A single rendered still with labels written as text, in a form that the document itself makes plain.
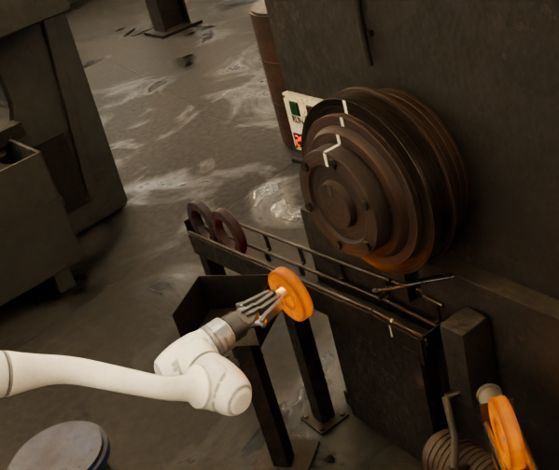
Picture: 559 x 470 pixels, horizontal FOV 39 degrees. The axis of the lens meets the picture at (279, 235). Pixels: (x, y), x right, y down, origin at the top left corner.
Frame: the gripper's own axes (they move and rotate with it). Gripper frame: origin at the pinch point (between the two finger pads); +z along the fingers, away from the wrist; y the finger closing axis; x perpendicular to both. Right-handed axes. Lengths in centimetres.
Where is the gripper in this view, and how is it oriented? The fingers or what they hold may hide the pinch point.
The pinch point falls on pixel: (287, 289)
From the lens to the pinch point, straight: 212.2
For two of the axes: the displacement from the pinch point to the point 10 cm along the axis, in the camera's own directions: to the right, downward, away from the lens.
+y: 5.7, 2.8, -7.7
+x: -2.7, -8.2, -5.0
